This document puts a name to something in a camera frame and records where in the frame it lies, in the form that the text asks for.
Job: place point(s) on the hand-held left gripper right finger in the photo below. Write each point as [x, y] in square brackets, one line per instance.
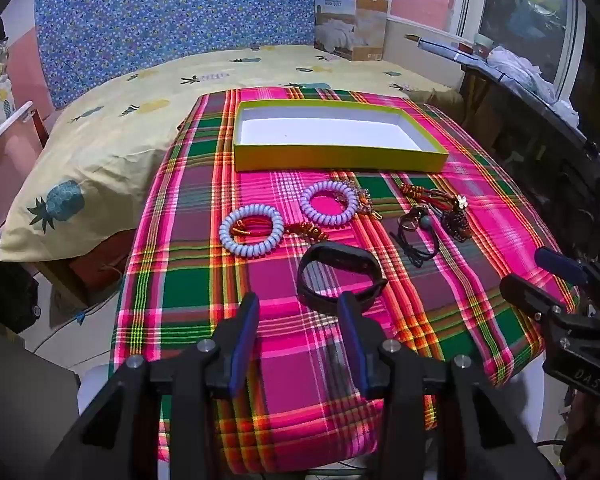
[352, 340]

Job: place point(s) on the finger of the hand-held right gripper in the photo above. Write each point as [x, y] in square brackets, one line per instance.
[530, 297]
[560, 262]

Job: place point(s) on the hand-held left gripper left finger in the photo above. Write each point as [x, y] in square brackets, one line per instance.
[240, 350]

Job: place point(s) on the black wristband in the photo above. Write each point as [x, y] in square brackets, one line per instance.
[365, 260]

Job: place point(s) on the yellow-green cardboard box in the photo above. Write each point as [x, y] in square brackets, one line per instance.
[330, 135]

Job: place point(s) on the pink green plaid cloth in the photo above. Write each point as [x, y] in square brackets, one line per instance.
[205, 285]

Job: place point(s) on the clear bangle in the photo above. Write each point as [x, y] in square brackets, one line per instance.
[402, 220]

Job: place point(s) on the pile of white clothes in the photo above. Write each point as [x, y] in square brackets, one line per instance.
[510, 62]

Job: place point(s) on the grey box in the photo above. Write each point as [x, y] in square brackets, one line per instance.
[20, 395]

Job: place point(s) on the teal cup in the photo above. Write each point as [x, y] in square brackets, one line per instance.
[482, 42]

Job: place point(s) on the table with blue cover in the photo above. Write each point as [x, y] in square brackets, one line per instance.
[445, 50]

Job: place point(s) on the black bag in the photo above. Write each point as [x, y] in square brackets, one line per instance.
[5, 285]

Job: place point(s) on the yellow pineapple bed sheet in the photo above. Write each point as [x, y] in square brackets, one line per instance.
[130, 125]

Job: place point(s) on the window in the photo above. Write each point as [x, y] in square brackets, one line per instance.
[525, 5]

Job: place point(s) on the reddish wooden chair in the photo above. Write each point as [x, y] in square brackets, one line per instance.
[39, 127]

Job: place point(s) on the quilt packaging box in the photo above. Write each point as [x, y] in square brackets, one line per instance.
[350, 20]

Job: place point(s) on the blue floral headboard cover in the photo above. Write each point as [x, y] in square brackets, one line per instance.
[180, 5]

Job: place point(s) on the wooden bed frame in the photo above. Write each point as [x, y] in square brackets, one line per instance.
[65, 280]

